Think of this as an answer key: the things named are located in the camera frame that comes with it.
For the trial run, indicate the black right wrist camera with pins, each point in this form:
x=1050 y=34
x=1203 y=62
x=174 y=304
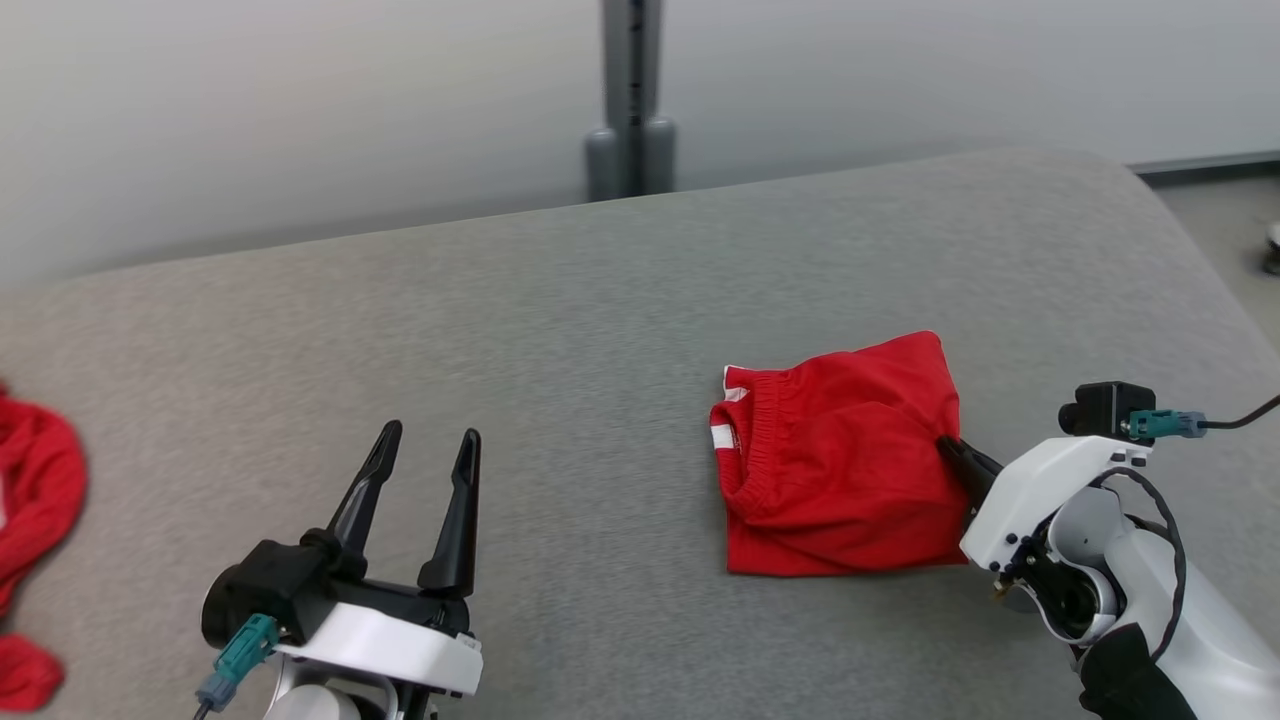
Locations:
x=1105 y=408

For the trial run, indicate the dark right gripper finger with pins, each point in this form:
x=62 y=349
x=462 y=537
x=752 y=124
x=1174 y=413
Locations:
x=976 y=495
x=970 y=460

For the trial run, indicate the grey cylindrical post foot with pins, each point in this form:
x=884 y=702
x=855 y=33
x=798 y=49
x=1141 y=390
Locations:
x=659 y=155
x=602 y=165

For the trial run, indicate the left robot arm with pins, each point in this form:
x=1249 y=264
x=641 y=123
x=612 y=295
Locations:
x=310 y=705

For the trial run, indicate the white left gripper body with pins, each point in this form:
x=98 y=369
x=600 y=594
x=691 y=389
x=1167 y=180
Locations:
x=400 y=650

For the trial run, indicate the red jersey striped white trim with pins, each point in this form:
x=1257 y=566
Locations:
x=40 y=480

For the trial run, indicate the red shorts white side bands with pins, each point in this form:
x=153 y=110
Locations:
x=840 y=470

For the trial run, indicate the grey metal partition post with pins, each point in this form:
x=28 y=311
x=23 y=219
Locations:
x=615 y=60

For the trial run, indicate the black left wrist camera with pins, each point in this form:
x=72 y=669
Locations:
x=265 y=590

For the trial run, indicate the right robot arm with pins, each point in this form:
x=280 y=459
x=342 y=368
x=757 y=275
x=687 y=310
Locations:
x=1200 y=630

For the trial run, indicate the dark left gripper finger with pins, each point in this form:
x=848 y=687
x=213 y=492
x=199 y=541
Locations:
x=362 y=510
x=455 y=530

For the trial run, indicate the white partition panel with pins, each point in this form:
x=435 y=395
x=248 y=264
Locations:
x=300 y=100
x=950 y=70

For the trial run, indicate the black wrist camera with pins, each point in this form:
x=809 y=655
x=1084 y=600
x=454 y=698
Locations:
x=265 y=590
x=1105 y=408

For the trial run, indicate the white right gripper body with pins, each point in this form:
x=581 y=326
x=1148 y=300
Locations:
x=1040 y=480

